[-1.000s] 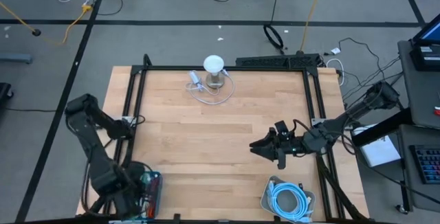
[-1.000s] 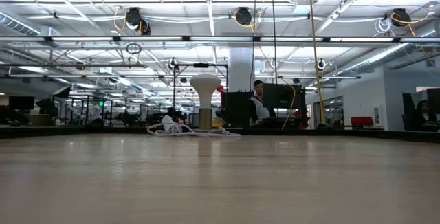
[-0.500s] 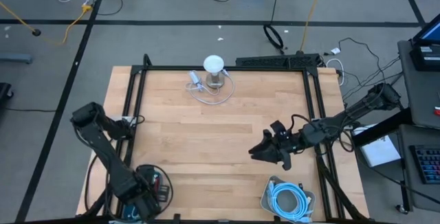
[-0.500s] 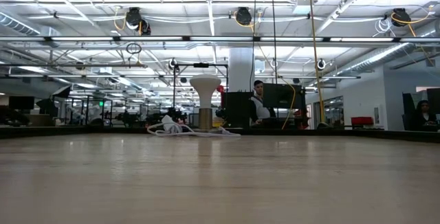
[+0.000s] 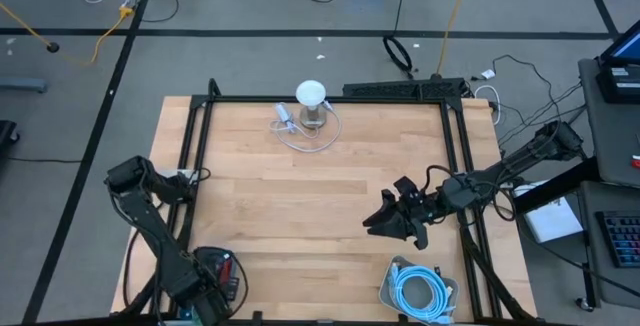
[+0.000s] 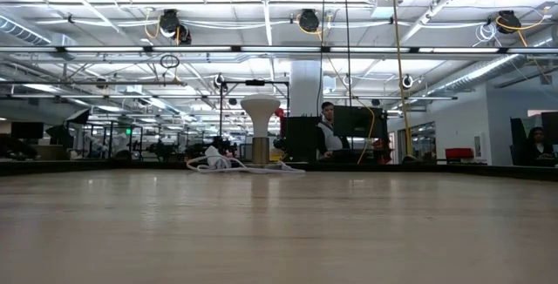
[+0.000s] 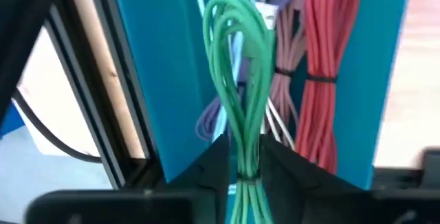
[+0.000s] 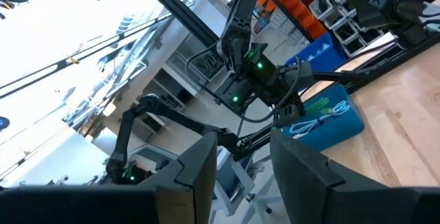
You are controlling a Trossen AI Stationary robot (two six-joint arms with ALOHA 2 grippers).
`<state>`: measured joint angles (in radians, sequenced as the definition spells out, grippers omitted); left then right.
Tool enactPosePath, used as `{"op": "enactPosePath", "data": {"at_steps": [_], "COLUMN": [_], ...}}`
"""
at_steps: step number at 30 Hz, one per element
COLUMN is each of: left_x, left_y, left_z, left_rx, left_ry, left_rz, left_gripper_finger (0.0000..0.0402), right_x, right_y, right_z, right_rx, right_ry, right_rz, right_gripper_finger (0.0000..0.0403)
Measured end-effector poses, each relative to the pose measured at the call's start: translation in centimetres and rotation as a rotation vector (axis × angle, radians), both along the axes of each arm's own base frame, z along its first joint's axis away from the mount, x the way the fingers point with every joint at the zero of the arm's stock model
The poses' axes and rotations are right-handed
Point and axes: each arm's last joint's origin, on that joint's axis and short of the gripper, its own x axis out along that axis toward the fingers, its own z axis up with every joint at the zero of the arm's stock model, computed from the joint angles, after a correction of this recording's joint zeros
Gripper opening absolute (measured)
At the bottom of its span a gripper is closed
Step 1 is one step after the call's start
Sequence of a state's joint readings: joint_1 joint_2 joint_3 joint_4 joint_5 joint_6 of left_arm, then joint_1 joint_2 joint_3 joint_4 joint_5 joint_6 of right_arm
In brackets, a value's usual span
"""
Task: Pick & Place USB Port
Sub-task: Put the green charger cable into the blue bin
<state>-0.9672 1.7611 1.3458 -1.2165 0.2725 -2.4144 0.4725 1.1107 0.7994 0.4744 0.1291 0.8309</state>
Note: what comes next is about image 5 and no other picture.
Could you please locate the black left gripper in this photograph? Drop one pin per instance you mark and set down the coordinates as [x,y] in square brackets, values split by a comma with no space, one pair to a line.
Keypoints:
[210,266]

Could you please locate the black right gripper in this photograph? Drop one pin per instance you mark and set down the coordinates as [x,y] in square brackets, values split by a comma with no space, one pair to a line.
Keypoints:
[422,208]

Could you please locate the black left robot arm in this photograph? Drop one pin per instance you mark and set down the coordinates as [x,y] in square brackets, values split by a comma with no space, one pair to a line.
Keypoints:
[150,226]

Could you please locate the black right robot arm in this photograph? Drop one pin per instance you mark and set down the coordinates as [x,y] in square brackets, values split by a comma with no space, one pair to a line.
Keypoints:
[520,158]

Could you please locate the grey plastic tray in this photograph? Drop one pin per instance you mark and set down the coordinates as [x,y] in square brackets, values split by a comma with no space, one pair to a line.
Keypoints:
[384,293]

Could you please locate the white dome table lamp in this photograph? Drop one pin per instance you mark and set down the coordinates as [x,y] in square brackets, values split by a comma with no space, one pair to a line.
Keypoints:
[310,92]

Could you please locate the white power adapter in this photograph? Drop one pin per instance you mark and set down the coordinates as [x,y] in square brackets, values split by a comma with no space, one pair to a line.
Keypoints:
[284,113]

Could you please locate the white paper sheet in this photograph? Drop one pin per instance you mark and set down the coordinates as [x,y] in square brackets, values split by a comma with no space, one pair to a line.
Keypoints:
[555,221]

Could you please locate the grey side desk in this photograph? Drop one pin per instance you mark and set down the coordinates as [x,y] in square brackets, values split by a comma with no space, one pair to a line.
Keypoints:
[610,141]

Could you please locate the black backlit keyboard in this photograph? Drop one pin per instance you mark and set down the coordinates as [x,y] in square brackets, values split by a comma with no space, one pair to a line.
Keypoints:
[622,238]

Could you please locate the black laptop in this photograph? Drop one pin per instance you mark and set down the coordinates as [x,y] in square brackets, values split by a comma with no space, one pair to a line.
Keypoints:
[620,83]

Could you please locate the black round puck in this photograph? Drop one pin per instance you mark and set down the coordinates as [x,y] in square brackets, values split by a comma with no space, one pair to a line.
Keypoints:
[52,47]

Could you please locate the black aluminium table frame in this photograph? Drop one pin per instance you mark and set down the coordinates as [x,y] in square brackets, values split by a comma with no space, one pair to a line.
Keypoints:
[325,99]

